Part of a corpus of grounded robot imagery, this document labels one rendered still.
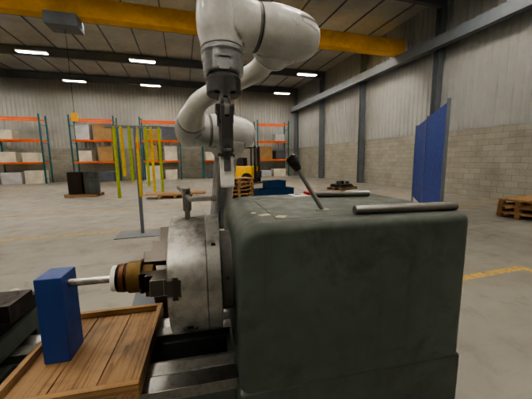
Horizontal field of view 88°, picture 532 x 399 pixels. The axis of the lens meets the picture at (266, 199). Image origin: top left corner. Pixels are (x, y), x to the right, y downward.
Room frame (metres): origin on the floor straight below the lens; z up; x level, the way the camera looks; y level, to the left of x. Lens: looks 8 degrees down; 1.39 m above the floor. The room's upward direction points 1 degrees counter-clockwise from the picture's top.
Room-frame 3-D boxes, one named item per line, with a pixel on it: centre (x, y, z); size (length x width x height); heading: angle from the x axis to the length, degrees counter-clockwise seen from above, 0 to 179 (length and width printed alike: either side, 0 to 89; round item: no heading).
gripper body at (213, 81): (0.63, 0.09, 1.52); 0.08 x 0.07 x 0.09; 13
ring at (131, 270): (0.72, 0.35, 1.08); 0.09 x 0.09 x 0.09; 12
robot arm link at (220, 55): (0.63, 0.09, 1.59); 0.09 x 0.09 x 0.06
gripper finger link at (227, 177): (0.62, 0.09, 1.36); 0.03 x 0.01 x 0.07; 103
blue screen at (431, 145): (6.57, -3.77, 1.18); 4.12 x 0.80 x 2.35; 158
